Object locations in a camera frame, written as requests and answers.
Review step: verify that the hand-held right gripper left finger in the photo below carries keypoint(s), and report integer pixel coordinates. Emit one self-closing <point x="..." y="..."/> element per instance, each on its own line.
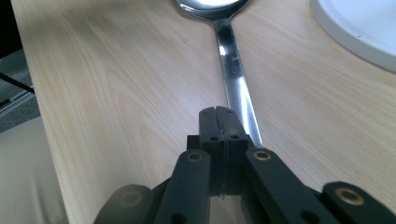
<point x="211" y="137"/>

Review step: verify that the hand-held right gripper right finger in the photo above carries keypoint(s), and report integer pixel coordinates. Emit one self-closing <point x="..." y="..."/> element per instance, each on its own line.
<point x="234" y="137"/>

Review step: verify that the metal spoon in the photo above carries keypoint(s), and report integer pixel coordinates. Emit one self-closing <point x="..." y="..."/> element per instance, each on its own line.
<point x="234" y="68"/>

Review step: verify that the white plate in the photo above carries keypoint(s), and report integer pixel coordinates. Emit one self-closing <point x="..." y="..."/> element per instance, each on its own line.
<point x="361" y="28"/>

